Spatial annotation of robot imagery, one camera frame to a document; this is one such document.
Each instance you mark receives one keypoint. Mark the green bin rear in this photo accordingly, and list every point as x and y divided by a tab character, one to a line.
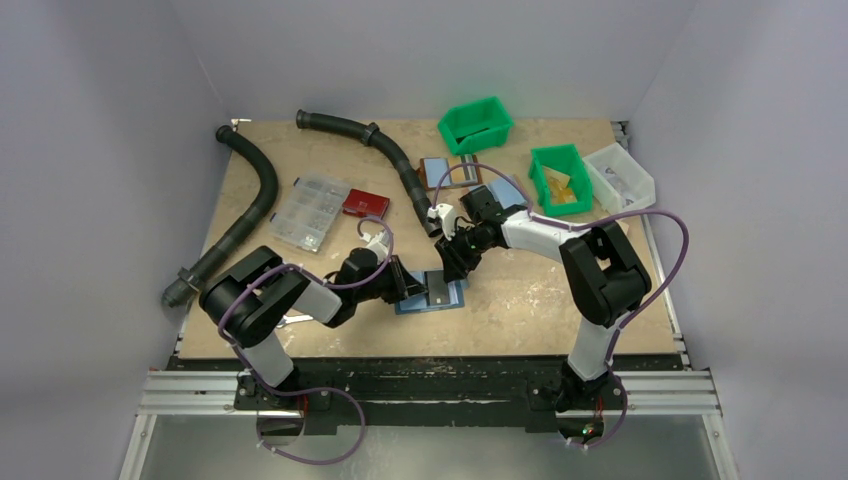
475	126

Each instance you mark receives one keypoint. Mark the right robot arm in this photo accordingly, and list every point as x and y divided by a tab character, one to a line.
606	277

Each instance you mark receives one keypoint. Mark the pink open card holder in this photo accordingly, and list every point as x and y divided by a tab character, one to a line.
509	192

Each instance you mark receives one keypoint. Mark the white translucent bin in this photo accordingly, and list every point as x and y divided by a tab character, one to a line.
619	183

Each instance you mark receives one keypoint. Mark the black table front rail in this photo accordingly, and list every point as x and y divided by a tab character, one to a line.
528	392

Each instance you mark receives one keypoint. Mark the silver open-end wrench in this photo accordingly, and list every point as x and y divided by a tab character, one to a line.
293	319

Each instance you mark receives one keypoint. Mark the green bin right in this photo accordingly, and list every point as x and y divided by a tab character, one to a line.
561	181

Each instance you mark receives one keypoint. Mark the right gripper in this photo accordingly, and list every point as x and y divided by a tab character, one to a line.
456	252

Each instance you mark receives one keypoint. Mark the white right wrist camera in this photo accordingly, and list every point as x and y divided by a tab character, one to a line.
446	216

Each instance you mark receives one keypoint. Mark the dark grey card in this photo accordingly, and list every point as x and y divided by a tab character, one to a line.
438	290

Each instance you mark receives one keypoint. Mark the red card case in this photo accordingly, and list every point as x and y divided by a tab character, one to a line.
360	204

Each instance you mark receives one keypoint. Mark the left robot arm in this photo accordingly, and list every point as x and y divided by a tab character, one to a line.
249	300

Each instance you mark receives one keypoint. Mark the green bin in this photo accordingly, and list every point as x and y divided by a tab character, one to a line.
561	181
475	126

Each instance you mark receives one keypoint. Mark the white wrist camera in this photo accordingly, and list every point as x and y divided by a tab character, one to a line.
381	244
446	216

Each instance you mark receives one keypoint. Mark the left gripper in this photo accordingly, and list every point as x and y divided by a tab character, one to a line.
401	281

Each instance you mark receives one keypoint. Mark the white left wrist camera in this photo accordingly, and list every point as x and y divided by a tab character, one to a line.
381	244

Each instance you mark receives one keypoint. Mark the beige card holder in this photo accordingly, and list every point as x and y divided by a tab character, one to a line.
624	226

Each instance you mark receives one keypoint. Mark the clear plastic screw box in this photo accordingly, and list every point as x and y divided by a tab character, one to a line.
307	214

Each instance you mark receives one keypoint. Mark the blue leather card holder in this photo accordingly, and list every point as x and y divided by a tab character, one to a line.
419	304

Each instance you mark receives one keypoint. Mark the brown open card holder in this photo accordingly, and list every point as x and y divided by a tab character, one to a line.
449	173

